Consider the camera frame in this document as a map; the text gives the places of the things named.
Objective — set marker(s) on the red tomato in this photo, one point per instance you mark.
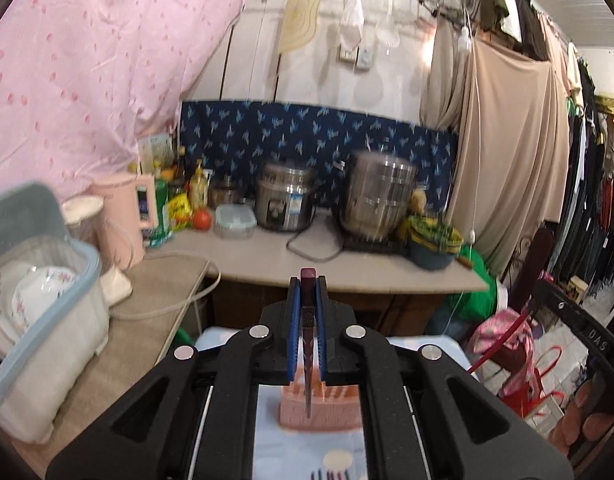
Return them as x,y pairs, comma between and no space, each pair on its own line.
202,219

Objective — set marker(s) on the white kitchen appliance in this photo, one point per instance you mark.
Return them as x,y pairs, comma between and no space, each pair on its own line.
82,210

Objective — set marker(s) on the green bag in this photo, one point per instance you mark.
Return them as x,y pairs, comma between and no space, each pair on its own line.
474,290

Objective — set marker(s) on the wall socket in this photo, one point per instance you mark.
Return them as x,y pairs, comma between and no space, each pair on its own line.
364,59

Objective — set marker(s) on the glass food container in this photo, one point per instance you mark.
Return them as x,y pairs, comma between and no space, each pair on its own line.
234,220

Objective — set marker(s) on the white and green carton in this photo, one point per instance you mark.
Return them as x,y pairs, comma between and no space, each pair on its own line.
154,152

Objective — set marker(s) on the black chair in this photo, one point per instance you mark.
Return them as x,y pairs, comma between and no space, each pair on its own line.
577,320

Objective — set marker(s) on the white floral plate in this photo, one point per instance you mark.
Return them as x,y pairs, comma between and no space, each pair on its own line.
4,305

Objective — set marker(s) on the pink printed curtain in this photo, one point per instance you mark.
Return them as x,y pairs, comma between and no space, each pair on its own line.
87,60

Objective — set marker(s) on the row of hanging clothes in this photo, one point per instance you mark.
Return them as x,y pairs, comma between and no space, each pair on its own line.
592,160

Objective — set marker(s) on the yellow snack packet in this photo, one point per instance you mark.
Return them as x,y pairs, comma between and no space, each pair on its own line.
179,208

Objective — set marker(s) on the blue leaf print cloth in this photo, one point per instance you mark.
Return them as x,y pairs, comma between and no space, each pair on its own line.
312,125

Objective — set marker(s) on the pink floral bag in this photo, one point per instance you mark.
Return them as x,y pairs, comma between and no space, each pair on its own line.
502,340

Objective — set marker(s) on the dark wooden chair back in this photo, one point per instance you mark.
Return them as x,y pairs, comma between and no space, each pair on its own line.
532,265

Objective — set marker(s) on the silver rice cooker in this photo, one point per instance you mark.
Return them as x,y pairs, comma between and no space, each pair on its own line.
282,200

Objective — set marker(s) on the white floral bowl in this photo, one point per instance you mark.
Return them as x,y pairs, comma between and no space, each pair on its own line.
44,292

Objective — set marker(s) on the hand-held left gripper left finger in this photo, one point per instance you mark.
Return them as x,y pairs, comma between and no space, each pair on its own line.
293,330

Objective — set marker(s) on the pink electric kettle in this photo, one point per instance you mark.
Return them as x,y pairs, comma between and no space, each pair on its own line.
119,215

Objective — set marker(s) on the white hanging cloth bag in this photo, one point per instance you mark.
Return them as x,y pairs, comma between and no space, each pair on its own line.
352,15

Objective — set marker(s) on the small lidded steel pot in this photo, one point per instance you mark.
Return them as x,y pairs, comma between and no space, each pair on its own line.
227,192

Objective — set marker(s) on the beige wavy cutting board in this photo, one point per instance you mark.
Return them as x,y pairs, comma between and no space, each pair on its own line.
299,20

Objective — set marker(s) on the white skimmer ladle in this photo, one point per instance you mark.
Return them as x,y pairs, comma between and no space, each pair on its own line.
387,30

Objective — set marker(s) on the dark sauce bottle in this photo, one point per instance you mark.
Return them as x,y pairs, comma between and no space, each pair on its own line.
180,170

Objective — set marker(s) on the blue basin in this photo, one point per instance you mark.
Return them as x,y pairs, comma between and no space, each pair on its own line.
429,257

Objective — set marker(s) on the green leafy vegetables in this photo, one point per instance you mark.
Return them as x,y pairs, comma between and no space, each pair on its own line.
432,227

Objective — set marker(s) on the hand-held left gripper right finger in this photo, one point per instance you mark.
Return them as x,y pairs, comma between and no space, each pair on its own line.
321,330

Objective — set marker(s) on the green detergent bottle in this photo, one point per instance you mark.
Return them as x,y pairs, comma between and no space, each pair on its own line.
163,205

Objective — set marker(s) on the stainless steel steamer pot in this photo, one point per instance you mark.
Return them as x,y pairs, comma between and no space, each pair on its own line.
377,195

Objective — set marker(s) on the pink perforated utensil holder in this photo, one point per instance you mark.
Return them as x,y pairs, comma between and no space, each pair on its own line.
332,412

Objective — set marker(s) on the yellow oil bottle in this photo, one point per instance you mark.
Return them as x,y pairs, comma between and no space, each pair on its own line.
199,190

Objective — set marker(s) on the grey-blue dish storage box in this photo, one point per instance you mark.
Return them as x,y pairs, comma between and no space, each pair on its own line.
52,360

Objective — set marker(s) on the black induction cooktop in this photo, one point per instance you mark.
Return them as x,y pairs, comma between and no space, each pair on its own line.
367,246

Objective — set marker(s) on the red tote bag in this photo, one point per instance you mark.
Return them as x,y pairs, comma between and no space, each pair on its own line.
537,385

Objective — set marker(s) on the beige curtain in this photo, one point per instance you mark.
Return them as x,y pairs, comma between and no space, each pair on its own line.
512,135

